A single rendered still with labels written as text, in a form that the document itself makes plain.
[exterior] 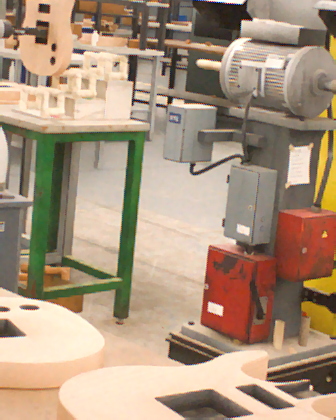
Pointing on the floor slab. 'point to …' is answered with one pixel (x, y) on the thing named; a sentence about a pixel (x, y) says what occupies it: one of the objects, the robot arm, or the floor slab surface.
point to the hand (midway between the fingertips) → (41, 32)
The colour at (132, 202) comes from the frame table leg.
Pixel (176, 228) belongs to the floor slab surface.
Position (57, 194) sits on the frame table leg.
